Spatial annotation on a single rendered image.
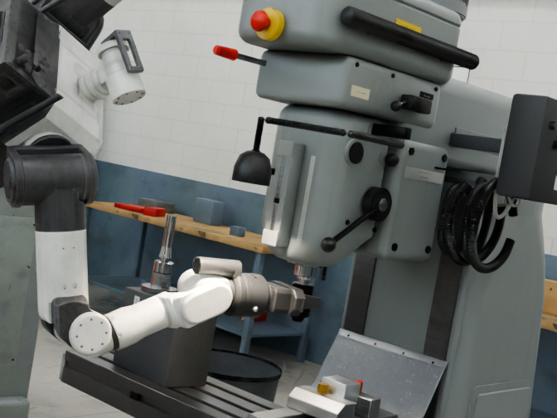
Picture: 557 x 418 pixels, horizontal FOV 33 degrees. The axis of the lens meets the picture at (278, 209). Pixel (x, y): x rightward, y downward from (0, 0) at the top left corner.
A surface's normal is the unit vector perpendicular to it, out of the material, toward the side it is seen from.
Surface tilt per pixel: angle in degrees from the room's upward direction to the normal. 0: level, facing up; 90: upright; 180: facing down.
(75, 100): 58
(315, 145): 90
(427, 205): 90
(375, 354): 63
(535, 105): 90
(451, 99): 90
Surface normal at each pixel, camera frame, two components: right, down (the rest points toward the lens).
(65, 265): 0.50, 0.06
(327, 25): 0.15, 0.07
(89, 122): 0.85, -0.38
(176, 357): 0.66, 0.15
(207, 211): -0.70, -0.08
